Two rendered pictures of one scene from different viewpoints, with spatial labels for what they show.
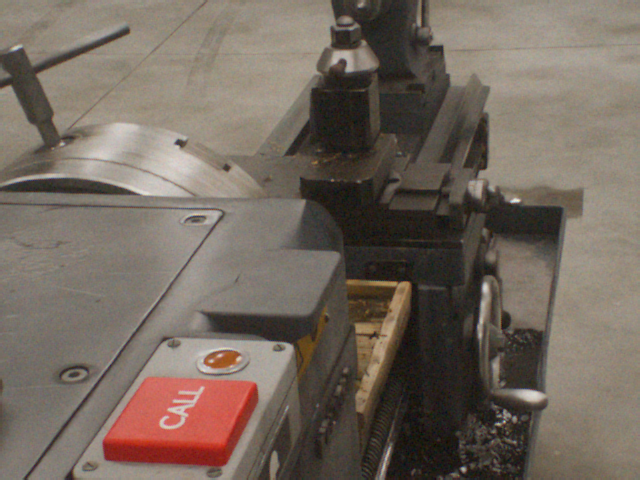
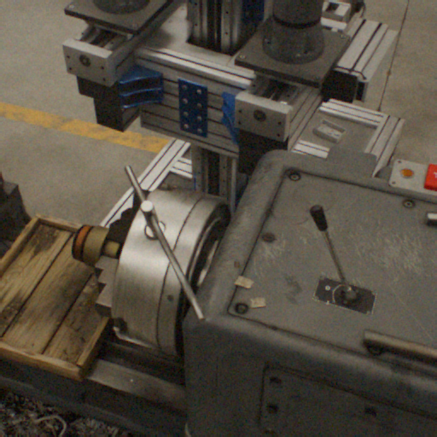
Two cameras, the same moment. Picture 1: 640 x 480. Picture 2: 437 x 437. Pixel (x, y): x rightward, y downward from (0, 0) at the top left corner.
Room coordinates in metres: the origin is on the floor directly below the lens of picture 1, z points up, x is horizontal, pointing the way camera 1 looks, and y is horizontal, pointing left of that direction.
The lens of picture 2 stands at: (0.88, 1.03, 2.14)
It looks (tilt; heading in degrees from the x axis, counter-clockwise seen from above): 46 degrees down; 275
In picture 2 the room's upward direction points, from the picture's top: 1 degrees clockwise
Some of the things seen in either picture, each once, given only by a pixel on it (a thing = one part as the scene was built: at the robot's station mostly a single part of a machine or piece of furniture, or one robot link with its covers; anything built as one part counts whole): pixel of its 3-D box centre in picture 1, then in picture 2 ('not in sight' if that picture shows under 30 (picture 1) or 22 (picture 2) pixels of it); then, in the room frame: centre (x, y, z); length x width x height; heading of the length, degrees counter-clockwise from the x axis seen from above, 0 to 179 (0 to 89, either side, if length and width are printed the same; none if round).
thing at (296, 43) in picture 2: not in sight; (295, 28); (0.82, -0.48, 1.21); 0.15 x 0.15 x 0.10
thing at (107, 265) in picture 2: not in sight; (115, 292); (1.14, 0.25, 1.08); 0.12 x 0.11 x 0.05; 76
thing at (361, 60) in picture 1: (346, 56); not in sight; (1.60, -0.04, 1.13); 0.08 x 0.08 x 0.03
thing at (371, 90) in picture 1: (345, 107); not in sight; (1.60, -0.04, 1.07); 0.07 x 0.07 x 0.10; 76
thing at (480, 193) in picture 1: (496, 197); not in sight; (1.56, -0.22, 0.95); 0.07 x 0.04 x 0.04; 76
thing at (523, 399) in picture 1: (516, 399); not in sight; (1.48, -0.23, 0.69); 0.08 x 0.03 x 0.03; 76
